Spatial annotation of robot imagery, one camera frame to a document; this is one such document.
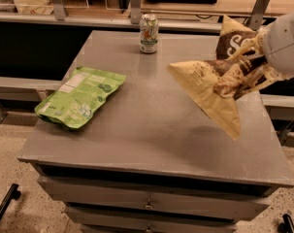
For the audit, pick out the upper grey drawer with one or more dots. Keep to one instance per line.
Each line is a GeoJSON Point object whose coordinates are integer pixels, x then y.
{"type": "Point", "coordinates": [91, 192]}

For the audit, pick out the grey metal bracket left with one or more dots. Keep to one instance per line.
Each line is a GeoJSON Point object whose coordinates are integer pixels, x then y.
{"type": "Point", "coordinates": [60, 12]}

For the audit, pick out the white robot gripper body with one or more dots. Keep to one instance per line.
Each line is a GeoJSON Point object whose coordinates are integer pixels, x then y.
{"type": "Point", "coordinates": [283, 49]}

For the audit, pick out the black leg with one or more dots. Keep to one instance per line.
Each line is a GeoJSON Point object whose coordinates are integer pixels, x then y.
{"type": "Point", "coordinates": [12, 194]}
{"type": "Point", "coordinates": [287, 226]}

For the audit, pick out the white green soda can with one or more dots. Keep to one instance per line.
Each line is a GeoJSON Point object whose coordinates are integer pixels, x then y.
{"type": "Point", "coordinates": [148, 33]}

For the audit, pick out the black leg bottom left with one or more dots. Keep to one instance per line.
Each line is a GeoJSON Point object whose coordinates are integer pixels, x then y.
{"type": "Point", "coordinates": [12, 194]}

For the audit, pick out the black leg bottom right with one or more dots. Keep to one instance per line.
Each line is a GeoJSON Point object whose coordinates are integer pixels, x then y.
{"type": "Point", "coordinates": [287, 226]}

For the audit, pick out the grey metal bracket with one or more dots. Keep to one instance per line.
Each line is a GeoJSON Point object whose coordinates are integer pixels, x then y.
{"type": "Point", "coordinates": [135, 11]}
{"type": "Point", "coordinates": [256, 17]}
{"type": "Point", "coordinates": [60, 12]}

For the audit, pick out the grey metal bracket right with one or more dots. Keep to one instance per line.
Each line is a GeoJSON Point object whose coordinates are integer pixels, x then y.
{"type": "Point", "coordinates": [256, 17]}

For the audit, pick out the grey drawer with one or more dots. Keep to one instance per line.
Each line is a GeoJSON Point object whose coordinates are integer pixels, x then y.
{"type": "Point", "coordinates": [145, 222]}
{"type": "Point", "coordinates": [91, 192]}

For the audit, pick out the lower grey drawer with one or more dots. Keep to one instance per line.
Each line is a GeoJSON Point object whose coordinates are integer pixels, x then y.
{"type": "Point", "coordinates": [145, 222]}

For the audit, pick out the grey metal bracket middle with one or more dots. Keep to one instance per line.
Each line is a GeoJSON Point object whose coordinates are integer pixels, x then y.
{"type": "Point", "coordinates": [135, 11]}

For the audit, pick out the grey drawer cabinet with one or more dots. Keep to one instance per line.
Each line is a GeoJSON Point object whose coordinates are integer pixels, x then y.
{"type": "Point", "coordinates": [151, 135]}

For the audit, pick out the brown and cream chip bag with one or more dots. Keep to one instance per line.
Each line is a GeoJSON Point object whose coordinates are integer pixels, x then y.
{"type": "Point", "coordinates": [240, 67]}

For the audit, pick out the green rice chip bag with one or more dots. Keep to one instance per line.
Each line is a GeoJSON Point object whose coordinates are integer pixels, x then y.
{"type": "Point", "coordinates": [75, 102]}

